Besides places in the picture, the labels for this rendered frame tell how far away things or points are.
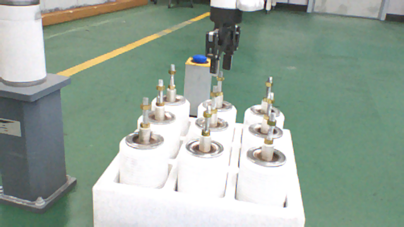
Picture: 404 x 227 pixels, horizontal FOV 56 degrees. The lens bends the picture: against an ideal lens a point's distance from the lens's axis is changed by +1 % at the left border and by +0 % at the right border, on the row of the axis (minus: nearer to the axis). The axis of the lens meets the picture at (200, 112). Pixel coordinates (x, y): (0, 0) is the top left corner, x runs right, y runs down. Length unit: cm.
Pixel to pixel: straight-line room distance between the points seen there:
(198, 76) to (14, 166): 52
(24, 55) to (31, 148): 21
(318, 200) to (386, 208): 18
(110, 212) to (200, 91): 47
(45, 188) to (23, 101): 23
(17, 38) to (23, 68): 6
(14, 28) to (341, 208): 90
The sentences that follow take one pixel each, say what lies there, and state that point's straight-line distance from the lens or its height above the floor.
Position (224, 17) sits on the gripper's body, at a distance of 86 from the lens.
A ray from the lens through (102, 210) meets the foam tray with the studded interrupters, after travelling 77.
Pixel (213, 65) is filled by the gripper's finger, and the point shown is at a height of 36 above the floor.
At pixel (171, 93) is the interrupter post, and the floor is 27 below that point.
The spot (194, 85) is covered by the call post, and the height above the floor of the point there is 25.
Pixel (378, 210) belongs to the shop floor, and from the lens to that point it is 115.
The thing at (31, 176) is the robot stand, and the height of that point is 9.
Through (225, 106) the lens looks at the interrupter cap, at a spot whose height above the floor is 25.
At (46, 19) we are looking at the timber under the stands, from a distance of 329.
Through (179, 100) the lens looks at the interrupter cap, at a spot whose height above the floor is 25.
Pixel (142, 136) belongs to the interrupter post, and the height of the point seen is 27.
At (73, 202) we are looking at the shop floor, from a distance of 103.
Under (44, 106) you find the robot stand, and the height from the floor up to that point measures 26.
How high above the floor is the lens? 59
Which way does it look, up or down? 22 degrees down
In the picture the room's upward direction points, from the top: 5 degrees clockwise
